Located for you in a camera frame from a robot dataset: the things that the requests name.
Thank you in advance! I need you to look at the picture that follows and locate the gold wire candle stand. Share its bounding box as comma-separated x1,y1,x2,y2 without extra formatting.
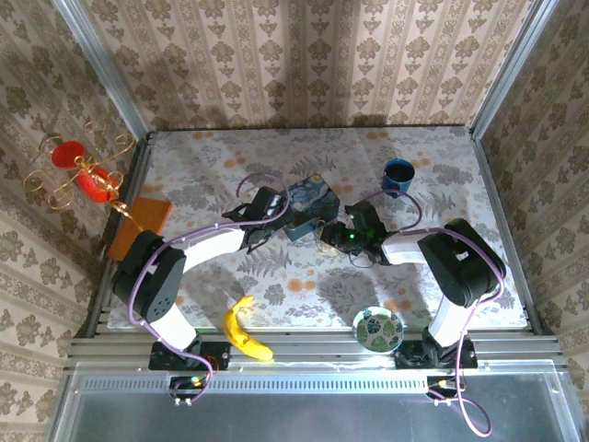
22,120,138,231

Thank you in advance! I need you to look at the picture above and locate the green leaf print plate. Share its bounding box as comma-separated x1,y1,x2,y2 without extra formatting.
352,306,404,353

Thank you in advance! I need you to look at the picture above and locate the blue starry night tin box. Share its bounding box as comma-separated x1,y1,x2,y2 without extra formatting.
282,172,342,242

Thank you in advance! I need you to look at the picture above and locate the red cup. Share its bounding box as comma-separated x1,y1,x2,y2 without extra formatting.
51,141,87,169
75,166,123,204

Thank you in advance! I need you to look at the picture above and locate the aluminium frame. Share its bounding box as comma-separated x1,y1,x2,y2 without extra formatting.
45,0,589,442

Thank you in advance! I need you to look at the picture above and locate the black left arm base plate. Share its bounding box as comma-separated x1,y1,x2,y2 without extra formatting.
147,339,231,372

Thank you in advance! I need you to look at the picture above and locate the floral printed table mat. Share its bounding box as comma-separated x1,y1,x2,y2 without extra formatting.
107,128,528,331

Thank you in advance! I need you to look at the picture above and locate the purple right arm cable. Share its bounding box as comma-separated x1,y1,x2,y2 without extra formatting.
362,190,508,436

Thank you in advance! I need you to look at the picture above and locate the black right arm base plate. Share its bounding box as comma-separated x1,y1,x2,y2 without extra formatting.
394,338,479,370

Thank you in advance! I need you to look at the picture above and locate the orange wooden block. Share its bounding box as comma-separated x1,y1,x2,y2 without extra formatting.
106,196,174,262

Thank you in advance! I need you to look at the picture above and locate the yellow banana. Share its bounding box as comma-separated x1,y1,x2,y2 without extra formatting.
223,295,274,361

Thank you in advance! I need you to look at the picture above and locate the dark blue mug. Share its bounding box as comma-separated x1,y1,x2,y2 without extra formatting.
382,157,417,197

